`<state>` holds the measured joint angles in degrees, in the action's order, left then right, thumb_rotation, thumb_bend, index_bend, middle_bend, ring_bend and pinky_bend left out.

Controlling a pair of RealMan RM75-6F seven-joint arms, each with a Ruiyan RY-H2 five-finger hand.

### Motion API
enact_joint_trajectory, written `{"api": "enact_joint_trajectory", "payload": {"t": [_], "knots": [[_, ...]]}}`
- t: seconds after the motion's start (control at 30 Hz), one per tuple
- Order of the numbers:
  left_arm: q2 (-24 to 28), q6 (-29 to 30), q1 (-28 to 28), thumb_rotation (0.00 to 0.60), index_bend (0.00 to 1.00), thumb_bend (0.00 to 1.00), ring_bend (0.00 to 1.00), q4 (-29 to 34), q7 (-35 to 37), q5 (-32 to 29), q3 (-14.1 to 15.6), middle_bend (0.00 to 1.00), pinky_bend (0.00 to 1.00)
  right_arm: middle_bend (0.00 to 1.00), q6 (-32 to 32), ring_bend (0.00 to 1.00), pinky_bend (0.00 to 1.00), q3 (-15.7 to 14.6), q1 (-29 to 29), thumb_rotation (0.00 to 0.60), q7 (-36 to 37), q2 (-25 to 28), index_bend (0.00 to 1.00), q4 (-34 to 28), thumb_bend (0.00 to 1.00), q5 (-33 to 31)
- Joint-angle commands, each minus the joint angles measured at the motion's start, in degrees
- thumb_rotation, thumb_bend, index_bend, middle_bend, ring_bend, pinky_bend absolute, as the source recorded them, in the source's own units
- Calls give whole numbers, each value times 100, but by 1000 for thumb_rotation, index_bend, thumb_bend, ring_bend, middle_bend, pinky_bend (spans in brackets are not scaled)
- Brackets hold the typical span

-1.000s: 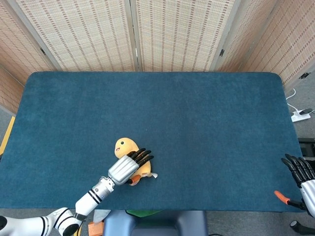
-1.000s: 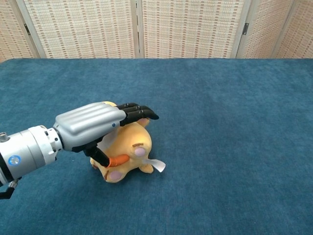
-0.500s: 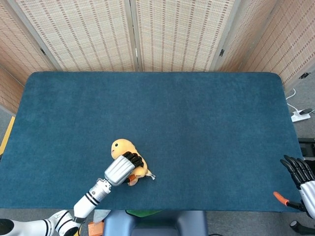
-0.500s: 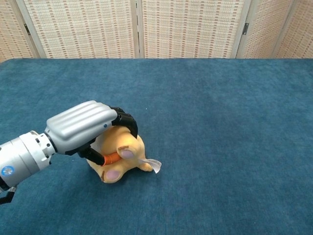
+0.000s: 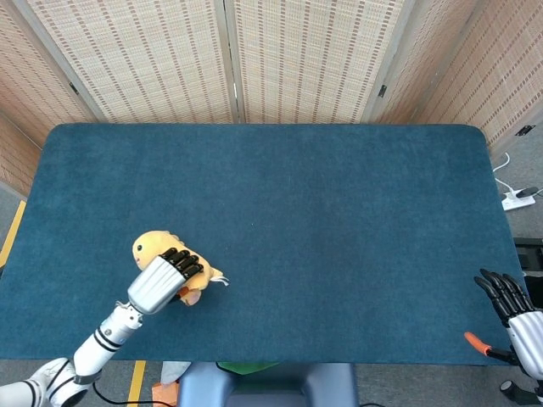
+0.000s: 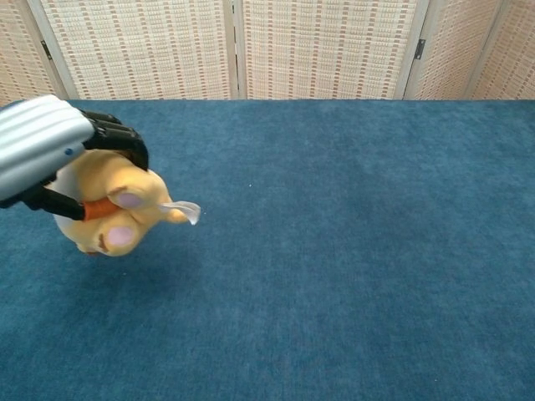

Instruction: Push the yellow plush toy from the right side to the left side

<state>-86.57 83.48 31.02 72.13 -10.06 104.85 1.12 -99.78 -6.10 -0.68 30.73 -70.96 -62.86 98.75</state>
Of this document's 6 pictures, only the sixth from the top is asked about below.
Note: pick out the yellow plush toy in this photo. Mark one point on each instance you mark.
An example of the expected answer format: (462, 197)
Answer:
(138, 184)

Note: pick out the black screen hinge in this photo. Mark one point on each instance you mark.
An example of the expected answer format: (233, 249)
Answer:
(45, 49)
(420, 49)

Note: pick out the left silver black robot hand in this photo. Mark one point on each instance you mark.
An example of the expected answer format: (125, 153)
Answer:
(33, 138)

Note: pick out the woven folding screen panel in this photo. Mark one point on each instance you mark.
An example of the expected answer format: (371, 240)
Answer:
(326, 50)
(16, 50)
(518, 54)
(142, 50)
(455, 50)

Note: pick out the blue table cloth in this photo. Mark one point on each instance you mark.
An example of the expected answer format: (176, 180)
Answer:
(334, 250)

